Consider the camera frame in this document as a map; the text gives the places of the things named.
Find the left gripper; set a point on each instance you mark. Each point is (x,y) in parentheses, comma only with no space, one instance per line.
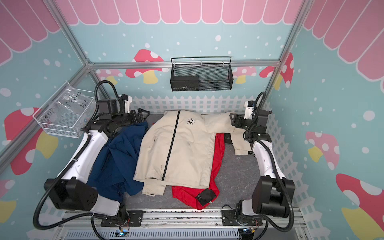
(140,116)

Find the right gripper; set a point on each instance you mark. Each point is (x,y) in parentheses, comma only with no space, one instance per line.
(239,117)

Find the beige jacket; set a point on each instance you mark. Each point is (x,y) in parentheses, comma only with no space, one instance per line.
(178,150)

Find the blue jacket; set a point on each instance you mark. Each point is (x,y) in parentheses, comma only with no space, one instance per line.
(114,168)

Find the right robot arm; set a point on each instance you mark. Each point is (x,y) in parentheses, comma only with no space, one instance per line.
(272,198)

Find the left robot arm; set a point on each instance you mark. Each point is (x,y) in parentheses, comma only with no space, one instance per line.
(69,190)

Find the black plastic case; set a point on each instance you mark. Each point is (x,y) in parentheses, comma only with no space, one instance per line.
(228,139)

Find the black box in basket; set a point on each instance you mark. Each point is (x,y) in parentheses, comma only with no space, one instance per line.
(184,83)

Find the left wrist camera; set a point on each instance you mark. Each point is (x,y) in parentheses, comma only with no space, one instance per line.
(125,102)

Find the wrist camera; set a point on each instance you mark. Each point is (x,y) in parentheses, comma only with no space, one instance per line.
(125,102)
(250,111)

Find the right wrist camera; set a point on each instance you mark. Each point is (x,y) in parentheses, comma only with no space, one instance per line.
(250,111)

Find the black mesh wall basket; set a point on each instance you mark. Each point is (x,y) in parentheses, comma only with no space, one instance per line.
(215,73)

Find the clear wire wall basket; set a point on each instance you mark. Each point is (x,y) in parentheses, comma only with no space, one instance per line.
(39,118)

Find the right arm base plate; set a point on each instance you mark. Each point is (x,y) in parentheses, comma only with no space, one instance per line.
(231,218)

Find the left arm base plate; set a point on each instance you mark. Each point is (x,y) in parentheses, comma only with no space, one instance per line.
(124,218)

